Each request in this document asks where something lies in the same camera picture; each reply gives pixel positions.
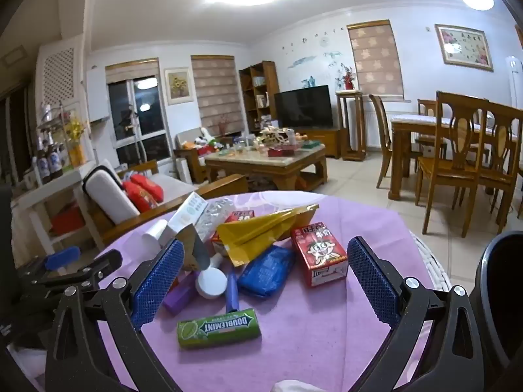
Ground white radiator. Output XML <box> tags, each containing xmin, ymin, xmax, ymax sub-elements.
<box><xmin>365</xmin><ymin>110</ymin><xmax>414</xmax><ymax>148</ymax></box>

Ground white tissue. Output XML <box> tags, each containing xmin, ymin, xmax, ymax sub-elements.
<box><xmin>272</xmin><ymin>380</ymin><xmax>324</xmax><ymax>392</ymax></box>

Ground black television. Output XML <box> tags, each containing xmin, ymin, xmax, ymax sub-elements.
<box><xmin>274</xmin><ymin>85</ymin><xmax>334</xmax><ymax>130</ymax></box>

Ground white paper roll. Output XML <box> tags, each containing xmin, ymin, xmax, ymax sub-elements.
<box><xmin>141</xmin><ymin>220</ymin><xmax>169</xmax><ymax>251</ymax></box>

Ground wooden coffee table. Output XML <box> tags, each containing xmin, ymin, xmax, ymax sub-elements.
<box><xmin>203</xmin><ymin>143</ymin><xmax>328</xmax><ymax>192</ymax></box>

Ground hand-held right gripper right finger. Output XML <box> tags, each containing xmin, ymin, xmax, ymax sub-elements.
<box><xmin>346</xmin><ymin>236</ymin><xmax>516</xmax><ymax>392</ymax></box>

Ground red cartoon drink carton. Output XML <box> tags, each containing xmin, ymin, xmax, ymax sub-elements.
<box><xmin>291</xmin><ymin>222</ymin><xmax>349</xmax><ymax>287</ymax></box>

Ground patterned window blind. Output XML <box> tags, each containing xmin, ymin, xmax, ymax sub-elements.
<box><xmin>347</xmin><ymin>20</ymin><xmax>405</xmax><ymax>100</ymax></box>

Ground white round bottle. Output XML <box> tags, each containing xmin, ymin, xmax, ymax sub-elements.
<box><xmin>195</xmin><ymin>253</ymin><xmax>228</xmax><ymax>299</ymax></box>

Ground window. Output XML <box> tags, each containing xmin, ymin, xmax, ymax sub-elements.
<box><xmin>107</xmin><ymin>75</ymin><xmax>171</xmax><ymax>165</ymax></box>

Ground wooden armchair with white cushions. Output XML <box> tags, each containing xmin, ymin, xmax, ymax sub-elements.
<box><xmin>82</xmin><ymin>159</ymin><xmax>249</xmax><ymax>246</ymax></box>

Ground red cushion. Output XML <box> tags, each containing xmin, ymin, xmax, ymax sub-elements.
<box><xmin>123</xmin><ymin>180</ymin><xmax>158</xmax><ymax>214</ymax></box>
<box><xmin>130</xmin><ymin>173</ymin><xmax>164</xmax><ymax>203</ymax></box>

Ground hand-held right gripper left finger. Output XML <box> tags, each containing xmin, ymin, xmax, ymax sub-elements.
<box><xmin>44</xmin><ymin>237</ymin><xmax>186</xmax><ymax>392</ymax></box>

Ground white standing air conditioner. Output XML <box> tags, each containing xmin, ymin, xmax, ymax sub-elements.
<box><xmin>506</xmin><ymin>55</ymin><xmax>523</xmax><ymax>112</ymax></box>

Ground white sofa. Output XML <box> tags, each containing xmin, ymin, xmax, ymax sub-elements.
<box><xmin>175</xmin><ymin>128</ymin><xmax>224</xmax><ymax>183</ymax></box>

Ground silver blister pack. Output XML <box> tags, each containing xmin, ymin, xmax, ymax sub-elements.
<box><xmin>195</xmin><ymin>197</ymin><xmax>238</xmax><ymax>237</ymax></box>

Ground striped window blind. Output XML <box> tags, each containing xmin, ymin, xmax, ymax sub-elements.
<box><xmin>191</xmin><ymin>55</ymin><xmax>245</xmax><ymax>135</ymax></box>

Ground red snack packet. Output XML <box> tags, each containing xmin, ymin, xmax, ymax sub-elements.
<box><xmin>210</xmin><ymin>209</ymin><xmax>256</xmax><ymax>254</ymax></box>

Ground wooden television stand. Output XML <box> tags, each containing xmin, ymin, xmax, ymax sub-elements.
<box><xmin>302</xmin><ymin>127</ymin><xmax>342</xmax><ymax>159</ymax></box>

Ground white side shelf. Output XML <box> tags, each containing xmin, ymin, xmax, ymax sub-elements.
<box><xmin>12</xmin><ymin>159</ymin><xmax>97</xmax><ymax>271</ymax></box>

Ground purple box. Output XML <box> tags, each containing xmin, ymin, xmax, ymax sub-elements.
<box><xmin>163</xmin><ymin>271</ymin><xmax>201</xmax><ymax>316</ymax></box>

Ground white lattice cabinet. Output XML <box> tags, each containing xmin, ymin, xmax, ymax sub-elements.
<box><xmin>37</xmin><ymin>35</ymin><xmax>89</xmax><ymax>120</ymax></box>

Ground white wicker table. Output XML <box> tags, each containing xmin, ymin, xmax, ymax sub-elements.
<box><xmin>409</xmin><ymin>229</ymin><xmax>454</xmax><ymax>291</ymax></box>

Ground purple tablecloth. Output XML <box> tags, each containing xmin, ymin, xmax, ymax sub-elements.
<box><xmin>88</xmin><ymin>191</ymin><xmax>434</xmax><ymax>392</ymax></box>

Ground wooden bookcase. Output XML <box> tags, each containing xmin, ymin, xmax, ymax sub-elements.
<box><xmin>239</xmin><ymin>61</ymin><xmax>281</xmax><ymax>133</ymax></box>

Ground framed sunflower picture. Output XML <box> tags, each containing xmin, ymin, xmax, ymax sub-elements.
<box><xmin>164</xmin><ymin>67</ymin><xmax>194</xmax><ymax>106</ymax></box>

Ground brown paper pouch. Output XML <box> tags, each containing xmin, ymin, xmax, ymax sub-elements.
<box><xmin>176</xmin><ymin>224</ymin><xmax>211</xmax><ymax>272</ymax></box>

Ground brown beer bottle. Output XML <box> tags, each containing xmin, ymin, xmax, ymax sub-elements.
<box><xmin>48</xmin><ymin>133</ymin><xmax>64</xmax><ymax>179</ymax></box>
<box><xmin>37</xmin><ymin>137</ymin><xmax>52</xmax><ymax>185</ymax></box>

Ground white wall boiler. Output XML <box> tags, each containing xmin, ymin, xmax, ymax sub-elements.
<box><xmin>87</xmin><ymin>65</ymin><xmax>110</xmax><ymax>123</ymax></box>

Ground green gum packet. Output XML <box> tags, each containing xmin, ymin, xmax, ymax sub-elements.
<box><xmin>177</xmin><ymin>308</ymin><xmax>262</xmax><ymax>350</ymax></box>

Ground yellow foil bag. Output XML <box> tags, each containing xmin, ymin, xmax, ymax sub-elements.
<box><xmin>216</xmin><ymin>203</ymin><xmax>320</xmax><ymax>269</ymax></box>

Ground framed flower picture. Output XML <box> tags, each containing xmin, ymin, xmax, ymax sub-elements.
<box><xmin>434</xmin><ymin>24</ymin><xmax>494</xmax><ymax>73</ymax></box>

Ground blue tube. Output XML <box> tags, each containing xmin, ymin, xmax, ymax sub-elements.
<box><xmin>226</xmin><ymin>271</ymin><xmax>241</xmax><ymax>315</ymax></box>

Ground white medicine box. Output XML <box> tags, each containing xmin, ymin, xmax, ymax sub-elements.
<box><xmin>167</xmin><ymin>193</ymin><xmax>208</xmax><ymax>235</ymax></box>

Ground red vase with flowers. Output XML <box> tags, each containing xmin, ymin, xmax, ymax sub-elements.
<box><xmin>340</xmin><ymin>65</ymin><xmax>357</xmax><ymax>90</ymax></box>

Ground tall wooden plant stand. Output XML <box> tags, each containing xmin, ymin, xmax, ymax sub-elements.
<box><xmin>336</xmin><ymin>89</ymin><xmax>367</xmax><ymax>162</ymax></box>

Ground yellow flowers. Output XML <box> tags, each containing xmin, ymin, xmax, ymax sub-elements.
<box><xmin>64</xmin><ymin>118</ymin><xmax>87</xmax><ymax>168</ymax></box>

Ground blue tissue packet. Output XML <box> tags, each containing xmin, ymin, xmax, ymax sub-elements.
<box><xmin>237</xmin><ymin>246</ymin><xmax>296</xmax><ymax>298</ymax></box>

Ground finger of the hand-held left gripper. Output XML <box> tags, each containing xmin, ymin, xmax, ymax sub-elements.
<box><xmin>16</xmin><ymin>246</ymin><xmax>81</xmax><ymax>290</ymax></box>
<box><xmin>25</xmin><ymin>249</ymin><xmax>124</xmax><ymax>308</ymax></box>

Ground red box under shelf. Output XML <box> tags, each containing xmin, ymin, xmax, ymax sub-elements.
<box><xmin>51</xmin><ymin>204</ymin><xmax>87</xmax><ymax>236</ymax></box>

